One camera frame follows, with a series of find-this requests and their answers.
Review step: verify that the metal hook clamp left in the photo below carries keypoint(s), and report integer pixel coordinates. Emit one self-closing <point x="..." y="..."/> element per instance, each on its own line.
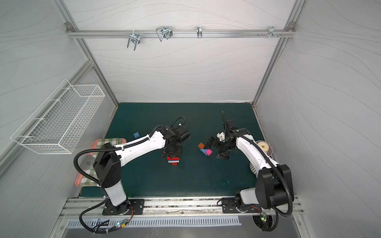
<point x="134" y="40"/>

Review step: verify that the green table mat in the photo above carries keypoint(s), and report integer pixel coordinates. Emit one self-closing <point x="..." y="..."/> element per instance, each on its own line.
<point x="196" y="174"/>

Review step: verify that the white vent strip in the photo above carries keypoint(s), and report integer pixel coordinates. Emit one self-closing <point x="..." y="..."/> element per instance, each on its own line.
<point x="155" y="222"/>

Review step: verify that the pink lego brick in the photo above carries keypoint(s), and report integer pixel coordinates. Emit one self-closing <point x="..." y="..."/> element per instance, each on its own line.
<point x="208" y="152"/>

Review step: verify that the aluminium top crossbar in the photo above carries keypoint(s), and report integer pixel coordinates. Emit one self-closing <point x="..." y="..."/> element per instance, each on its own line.
<point x="177" y="34"/>

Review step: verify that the red sloped lego brick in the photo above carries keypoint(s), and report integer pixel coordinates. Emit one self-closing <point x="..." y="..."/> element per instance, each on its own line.
<point x="173" y="159"/>

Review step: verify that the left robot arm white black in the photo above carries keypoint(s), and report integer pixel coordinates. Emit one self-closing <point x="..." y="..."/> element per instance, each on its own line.
<point x="110" y="160"/>

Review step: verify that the grey ribbed cup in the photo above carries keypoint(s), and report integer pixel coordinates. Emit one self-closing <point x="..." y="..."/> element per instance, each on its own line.
<point x="253" y="169"/>

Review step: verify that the metal ring clamp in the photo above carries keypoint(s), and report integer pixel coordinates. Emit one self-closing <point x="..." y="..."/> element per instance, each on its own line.
<point x="199" y="32"/>

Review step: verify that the metal hook clamp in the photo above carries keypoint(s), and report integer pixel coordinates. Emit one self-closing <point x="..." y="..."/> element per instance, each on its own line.
<point x="134" y="40"/>
<point x="164" y="32"/>

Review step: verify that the metal bracket clamp right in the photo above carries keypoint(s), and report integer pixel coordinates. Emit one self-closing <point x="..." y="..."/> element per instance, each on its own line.
<point x="271" y="34"/>

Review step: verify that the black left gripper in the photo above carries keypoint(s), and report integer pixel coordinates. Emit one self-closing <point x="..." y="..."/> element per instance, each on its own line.
<point x="172" y="153"/>

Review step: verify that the metal spatula wooden handle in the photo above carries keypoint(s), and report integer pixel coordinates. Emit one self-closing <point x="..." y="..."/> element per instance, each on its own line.
<point x="87" y="162"/>

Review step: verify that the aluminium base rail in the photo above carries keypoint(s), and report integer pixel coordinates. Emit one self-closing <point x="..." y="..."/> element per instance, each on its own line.
<point x="162" y="207"/>

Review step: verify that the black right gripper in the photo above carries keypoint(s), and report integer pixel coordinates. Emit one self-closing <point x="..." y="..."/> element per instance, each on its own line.
<point x="217" y="143"/>

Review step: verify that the metal hook clamp middle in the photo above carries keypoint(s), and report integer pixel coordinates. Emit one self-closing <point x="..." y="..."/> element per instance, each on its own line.
<point x="164" y="32"/>

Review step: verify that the green checkered cloth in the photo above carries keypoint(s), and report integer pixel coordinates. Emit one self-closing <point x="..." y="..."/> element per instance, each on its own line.
<point x="82" y="181"/>

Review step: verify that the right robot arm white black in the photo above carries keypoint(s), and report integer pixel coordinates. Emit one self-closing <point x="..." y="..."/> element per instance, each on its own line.
<point x="274" y="186"/>

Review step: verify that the white wire basket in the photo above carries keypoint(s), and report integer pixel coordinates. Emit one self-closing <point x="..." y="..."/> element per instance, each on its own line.
<point x="58" y="124"/>

